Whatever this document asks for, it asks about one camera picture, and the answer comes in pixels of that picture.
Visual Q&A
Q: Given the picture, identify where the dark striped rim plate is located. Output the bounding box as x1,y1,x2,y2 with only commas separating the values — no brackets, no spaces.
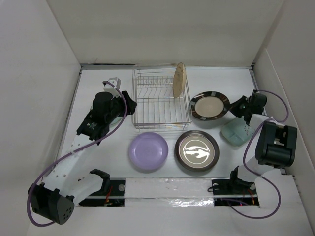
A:
189,91,230,121

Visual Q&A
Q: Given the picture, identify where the beige wooden plate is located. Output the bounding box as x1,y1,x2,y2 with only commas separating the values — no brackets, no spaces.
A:
173,62,187,98

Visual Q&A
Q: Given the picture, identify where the light green rectangular dish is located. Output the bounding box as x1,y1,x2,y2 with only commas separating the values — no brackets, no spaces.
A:
221,117,255,147

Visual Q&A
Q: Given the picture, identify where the wire dish rack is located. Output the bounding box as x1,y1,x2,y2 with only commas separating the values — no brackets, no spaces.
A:
131,67,192,131

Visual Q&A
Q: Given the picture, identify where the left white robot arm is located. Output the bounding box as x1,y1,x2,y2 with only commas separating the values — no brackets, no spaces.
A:
27,91,137,227

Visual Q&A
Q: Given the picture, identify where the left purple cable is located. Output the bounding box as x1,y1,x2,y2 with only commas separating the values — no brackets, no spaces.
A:
26,82,128,227

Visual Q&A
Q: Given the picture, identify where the purple plastic plate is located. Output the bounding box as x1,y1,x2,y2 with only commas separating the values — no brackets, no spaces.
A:
128,132,169,172

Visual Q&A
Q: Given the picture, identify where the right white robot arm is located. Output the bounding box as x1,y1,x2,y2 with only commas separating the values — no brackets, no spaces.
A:
226,90,297,194

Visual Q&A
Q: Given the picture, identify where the brown rim cream bowl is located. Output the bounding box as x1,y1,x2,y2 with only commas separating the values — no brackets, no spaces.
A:
174,130,220,172

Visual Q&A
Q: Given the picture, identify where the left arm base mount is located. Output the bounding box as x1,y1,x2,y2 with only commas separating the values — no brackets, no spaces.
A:
79,178,126,207

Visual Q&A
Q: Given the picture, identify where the clear glass plate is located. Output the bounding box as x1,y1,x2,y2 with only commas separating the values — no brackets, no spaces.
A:
89,104,122,126

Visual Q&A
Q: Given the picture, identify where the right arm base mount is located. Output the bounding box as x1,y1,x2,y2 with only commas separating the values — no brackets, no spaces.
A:
207,179,259,207

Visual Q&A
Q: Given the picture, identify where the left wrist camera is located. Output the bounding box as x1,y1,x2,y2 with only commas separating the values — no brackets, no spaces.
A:
103,77,121,97

